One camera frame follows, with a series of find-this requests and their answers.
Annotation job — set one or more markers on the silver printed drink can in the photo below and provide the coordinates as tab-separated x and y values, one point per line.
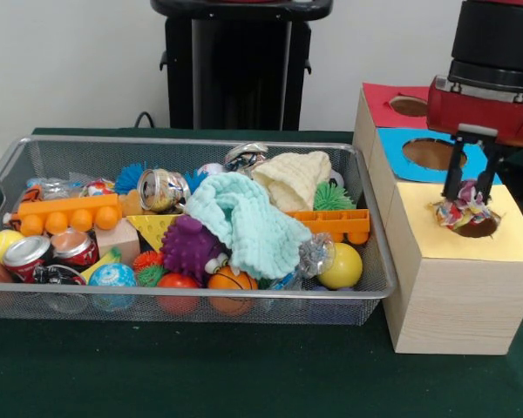
161	189

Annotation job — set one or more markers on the colourful patterned cloth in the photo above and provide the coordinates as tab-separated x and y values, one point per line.
459	215

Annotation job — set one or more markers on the orange studded toy brick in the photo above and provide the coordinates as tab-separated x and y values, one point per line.
69	204

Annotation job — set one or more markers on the red soda can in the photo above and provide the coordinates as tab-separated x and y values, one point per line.
24	261

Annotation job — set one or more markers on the mint green cloth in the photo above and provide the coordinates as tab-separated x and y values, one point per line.
253	226

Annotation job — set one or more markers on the purple spiky monster toy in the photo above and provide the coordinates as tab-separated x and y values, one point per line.
187	248

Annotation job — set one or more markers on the wooden box three holes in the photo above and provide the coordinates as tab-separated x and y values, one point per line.
462	305

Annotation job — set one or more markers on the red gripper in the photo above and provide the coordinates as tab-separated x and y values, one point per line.
479	111

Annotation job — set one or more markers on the plain yellow ball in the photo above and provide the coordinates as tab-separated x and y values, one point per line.
342	265

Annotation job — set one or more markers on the silver mesh bin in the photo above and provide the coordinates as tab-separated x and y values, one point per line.
48	307

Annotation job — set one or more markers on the orange toy basketball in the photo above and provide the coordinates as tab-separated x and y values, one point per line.
231	281

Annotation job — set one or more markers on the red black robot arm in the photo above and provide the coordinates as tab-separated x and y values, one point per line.
497	35

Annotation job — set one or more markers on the cream knitted cloth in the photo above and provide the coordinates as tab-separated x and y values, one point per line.
296	178

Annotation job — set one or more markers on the orange wheeled toy brick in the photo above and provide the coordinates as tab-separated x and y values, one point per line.
331	222

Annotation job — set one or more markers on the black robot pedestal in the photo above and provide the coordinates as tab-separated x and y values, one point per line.
226	78

